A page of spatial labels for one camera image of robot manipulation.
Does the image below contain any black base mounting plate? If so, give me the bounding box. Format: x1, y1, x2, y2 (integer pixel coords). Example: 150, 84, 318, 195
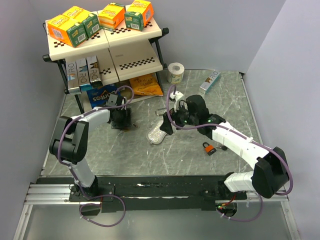
68, 174, 251, 214

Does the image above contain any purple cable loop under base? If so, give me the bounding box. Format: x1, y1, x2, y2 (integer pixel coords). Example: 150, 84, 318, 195
79, 194, 126, 228

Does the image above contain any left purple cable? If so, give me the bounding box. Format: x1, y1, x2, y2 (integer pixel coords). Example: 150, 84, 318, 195
56, 85, 136, 201

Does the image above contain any toilet paper roll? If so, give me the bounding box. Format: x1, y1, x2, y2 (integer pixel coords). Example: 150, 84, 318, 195
167, 62, 185, 84

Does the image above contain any orange sponge box open window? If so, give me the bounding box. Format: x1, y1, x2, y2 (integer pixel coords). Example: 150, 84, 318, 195
98, 2, 126, 31

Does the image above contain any blue Doritos chip bag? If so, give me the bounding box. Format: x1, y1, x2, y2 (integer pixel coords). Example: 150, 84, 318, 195
86, 83, 123, 110

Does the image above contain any blue RO box middle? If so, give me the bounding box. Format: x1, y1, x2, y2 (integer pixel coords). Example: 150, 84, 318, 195
76, 58, 93, 92

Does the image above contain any silver glitter sponge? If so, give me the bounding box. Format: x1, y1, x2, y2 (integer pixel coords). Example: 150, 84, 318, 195
146, 120, 167, 145

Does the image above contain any brown chip bag middle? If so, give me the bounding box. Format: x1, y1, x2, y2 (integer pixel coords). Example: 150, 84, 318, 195
117, 81, 133, 100

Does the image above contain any orange sponge box front left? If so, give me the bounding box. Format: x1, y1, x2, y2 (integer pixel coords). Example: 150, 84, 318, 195
47, 14, 88, 48

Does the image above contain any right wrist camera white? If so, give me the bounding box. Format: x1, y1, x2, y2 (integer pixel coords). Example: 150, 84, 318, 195
169, 91, 185, 112

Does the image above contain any teal RO box on table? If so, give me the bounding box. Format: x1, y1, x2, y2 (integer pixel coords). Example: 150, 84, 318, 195
199, 70, 221, 94

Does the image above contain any orange green sponge box right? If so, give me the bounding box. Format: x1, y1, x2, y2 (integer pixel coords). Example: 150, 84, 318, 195
124, 0, 154, 32

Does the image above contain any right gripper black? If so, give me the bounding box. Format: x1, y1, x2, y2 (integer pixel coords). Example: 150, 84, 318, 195
159, 100, 199, 135

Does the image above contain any dark RO box right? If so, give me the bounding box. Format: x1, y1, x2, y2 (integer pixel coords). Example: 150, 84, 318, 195
86, 55, 103, 88

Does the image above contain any white two-tier shelf rack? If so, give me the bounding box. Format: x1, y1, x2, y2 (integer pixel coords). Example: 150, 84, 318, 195
42, 11, 170, 117

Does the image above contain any silver RO box left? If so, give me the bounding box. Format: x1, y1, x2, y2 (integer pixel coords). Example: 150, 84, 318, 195
66, 61, 81, 95

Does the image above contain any large brass padlock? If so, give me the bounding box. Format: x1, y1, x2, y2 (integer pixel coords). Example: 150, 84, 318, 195
155, 107, 167, 116

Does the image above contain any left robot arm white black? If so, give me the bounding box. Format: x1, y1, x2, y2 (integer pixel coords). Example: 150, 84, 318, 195
49, 94, 132, 201

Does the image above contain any yellow green sponge box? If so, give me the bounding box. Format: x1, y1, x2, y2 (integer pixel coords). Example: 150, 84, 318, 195
62, 6, 101, 38

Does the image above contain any yellow honey dijon chip bag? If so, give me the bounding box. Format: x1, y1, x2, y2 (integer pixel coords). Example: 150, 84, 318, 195
129, 73, 163, 96

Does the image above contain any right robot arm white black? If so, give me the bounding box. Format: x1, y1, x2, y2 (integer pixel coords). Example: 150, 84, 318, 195
160, 91, 293, 199

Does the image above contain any orange black padlock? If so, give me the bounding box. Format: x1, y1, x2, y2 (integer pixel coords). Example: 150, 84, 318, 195
202, 142, 217, 156

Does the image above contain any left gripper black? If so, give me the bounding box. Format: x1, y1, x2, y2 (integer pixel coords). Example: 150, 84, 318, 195
111, 107, 133, 130

